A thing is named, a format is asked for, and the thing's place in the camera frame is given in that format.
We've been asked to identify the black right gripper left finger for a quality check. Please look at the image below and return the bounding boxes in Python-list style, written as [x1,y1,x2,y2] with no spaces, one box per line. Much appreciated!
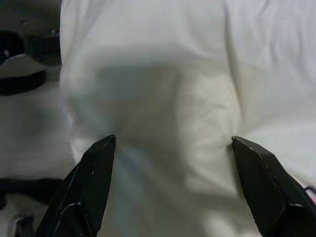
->
[36,134,117,237]

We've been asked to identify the cream cartoon print duvet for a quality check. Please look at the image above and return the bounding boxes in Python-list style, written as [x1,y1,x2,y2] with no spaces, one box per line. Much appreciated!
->
[0,0,316,237]

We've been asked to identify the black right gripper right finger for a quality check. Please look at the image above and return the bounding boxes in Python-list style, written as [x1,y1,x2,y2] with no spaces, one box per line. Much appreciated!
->
[231,135,316,237]

